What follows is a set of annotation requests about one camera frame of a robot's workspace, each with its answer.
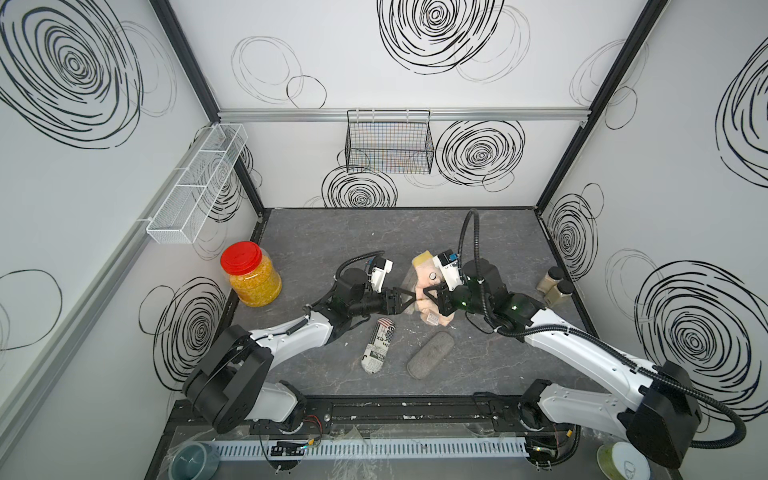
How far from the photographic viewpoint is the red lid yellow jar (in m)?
0.83

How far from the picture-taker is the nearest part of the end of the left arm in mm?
710

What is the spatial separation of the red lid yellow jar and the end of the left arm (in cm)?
35
